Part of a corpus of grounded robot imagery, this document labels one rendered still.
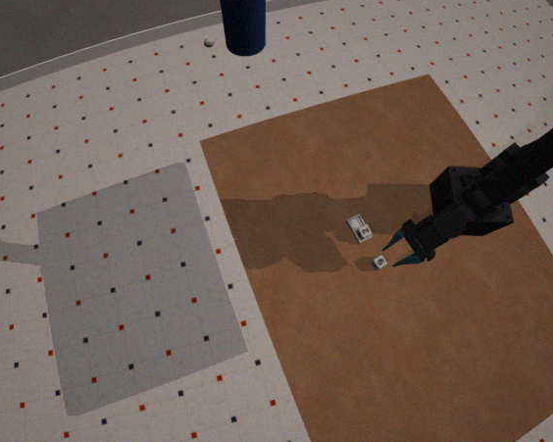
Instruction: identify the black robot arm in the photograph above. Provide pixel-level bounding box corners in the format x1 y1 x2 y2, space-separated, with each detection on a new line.
408 128 553 254

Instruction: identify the white rectangular tray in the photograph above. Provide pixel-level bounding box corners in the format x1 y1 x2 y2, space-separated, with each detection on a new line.
346 215 372 244

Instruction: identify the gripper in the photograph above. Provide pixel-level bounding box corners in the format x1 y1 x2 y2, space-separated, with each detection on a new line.
381 219 436 267

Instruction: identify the white number cube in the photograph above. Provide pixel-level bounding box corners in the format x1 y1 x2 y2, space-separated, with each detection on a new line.
355 224 372 240
370 255 387 270

